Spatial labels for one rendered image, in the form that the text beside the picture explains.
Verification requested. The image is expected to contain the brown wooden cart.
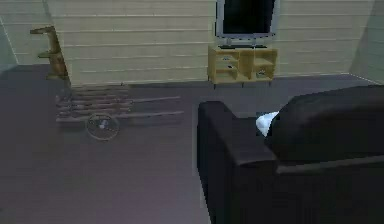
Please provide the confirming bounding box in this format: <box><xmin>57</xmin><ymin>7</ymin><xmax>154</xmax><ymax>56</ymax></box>
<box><xmin>54</xmin><ymin>84</ymin><xmax>185</xmax><ymax>142</ymax></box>

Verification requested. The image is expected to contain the brown wooden corner shelf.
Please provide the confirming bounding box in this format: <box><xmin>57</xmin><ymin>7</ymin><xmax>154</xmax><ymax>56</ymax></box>
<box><xmin>29</xmin><ymin>25</ymin><xmax>72</xmax><ymax>88</ymax></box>

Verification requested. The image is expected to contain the black sofa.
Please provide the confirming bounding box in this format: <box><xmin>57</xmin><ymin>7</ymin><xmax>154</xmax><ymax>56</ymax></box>
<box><xmin>196</xmin><ymin>84</ymin><xmax>384</xmax><ymax>224</ymax></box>

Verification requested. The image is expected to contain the white cushion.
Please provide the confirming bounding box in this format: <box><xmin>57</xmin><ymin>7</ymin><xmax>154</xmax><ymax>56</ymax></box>
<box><xmin>255</xmin><ymin>111</ymin><xmax>280</xmax><ymax>138</ymax></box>

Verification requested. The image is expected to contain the yellow wooden television stand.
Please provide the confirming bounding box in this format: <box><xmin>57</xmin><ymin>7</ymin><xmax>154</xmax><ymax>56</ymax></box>
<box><xmin>206</xmin><ymin>45</ymin><xmax>279</xmax><ymax>89</ymax></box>

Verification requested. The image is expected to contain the grey framed television set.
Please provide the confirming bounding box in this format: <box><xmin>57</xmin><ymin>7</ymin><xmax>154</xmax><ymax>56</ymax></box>
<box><xmin>215</xmin><ymin>0</ymin><xmax>282</xmax><ymax>50</ymax></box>

